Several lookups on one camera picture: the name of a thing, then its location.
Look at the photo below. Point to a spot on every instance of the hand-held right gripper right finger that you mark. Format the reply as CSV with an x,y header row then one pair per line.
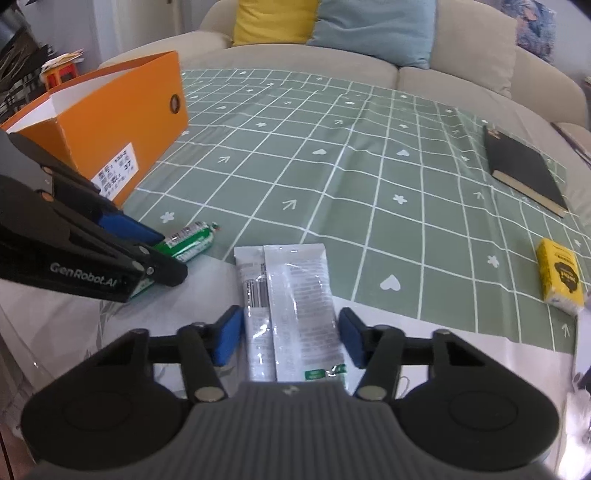
x,y
353,339

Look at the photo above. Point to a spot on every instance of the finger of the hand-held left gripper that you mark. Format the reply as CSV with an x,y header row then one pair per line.
x,y
166,272
129,227

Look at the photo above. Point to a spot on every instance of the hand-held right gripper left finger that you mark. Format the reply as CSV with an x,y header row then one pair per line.
x,y
227,339

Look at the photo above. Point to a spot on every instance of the small green packet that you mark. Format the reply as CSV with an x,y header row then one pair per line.
x,y
189,240

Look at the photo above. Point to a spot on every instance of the white snack packet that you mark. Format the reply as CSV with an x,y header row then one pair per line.
x,y
295,300

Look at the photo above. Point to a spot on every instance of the orange cardboard box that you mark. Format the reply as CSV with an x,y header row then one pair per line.
x,y
115,115

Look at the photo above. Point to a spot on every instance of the green checkered tablecloth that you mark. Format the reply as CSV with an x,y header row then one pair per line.
x,y
369,184

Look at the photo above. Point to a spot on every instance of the red stool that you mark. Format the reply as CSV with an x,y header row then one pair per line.
x,y
60,77

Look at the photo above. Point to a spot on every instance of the stack of papers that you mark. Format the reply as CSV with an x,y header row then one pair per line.
x,y
62,61

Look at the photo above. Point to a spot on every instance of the black rack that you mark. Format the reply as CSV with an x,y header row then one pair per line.
x,y
21,74

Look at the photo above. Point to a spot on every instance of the small yellow box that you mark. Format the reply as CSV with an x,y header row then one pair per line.
x,y
558,277

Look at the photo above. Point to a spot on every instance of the white crumpled paper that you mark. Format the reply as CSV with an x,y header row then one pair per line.
x,y
579,415

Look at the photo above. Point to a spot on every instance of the black notebook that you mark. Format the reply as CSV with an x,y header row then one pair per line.
x,y
521,166

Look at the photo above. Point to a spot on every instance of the yellow cushion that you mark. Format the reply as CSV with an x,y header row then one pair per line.
x,y
272,21

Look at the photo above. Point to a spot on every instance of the beige sofa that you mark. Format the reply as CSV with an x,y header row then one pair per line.
x,y
461,55

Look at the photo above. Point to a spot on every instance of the light blue cushion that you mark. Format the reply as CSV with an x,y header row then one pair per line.
x,y
374,32

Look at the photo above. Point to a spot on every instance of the blue patterned cushion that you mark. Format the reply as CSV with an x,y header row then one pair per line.
x,y
531,27

